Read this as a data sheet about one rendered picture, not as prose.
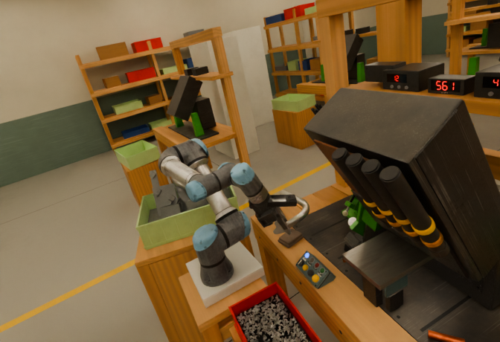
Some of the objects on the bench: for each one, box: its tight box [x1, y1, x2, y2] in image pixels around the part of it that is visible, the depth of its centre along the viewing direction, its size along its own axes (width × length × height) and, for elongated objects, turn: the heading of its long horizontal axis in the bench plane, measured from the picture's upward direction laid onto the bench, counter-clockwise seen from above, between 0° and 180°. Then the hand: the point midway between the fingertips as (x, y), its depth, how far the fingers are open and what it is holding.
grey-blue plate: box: [384, 274, 408, 312], centre depth 99 cm, size 10×2×14 cm, turn 141°
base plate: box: [292, 195, 500, 342], centre depth 115 cm, size 42×110×2 cm, turn 51°
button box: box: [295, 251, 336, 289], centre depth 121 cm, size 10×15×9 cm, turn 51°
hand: (288, 226), depth 120 cm, fingers closed on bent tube, 5 cm apart
